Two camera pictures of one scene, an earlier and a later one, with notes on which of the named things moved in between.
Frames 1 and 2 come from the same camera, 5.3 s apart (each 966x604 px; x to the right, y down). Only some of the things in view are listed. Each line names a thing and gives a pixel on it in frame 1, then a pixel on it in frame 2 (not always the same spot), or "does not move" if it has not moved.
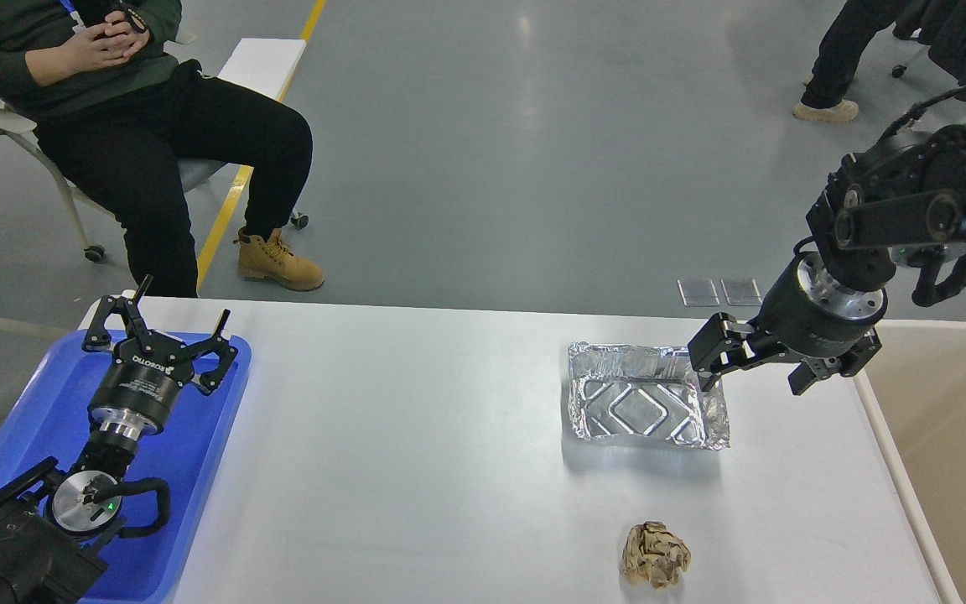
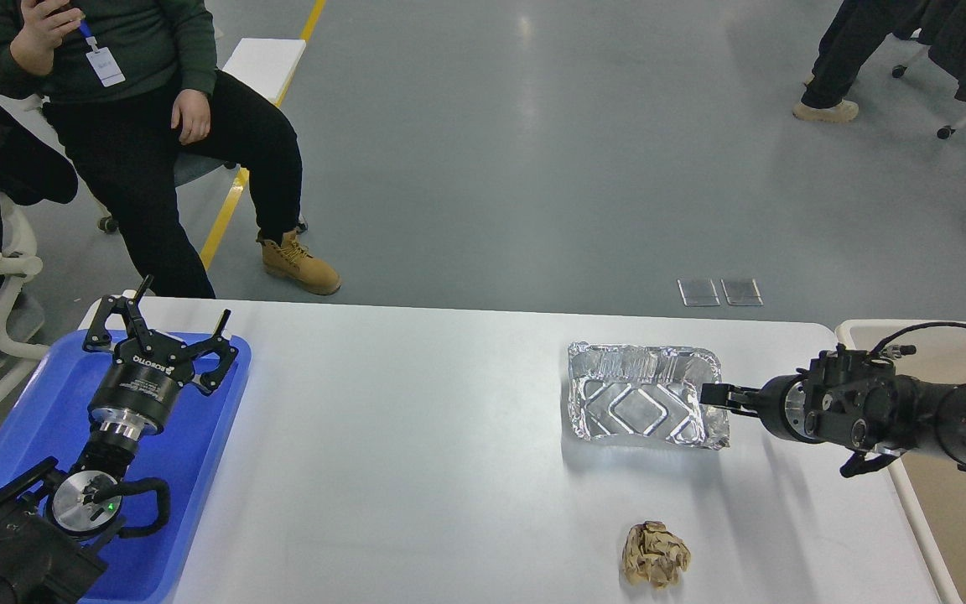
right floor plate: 741,293 does not move
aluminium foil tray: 644,393 does not move
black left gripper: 139,390 does not move
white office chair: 12,122 → 187,167
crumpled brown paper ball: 652,554 does not move
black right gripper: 810,312 → 783,403
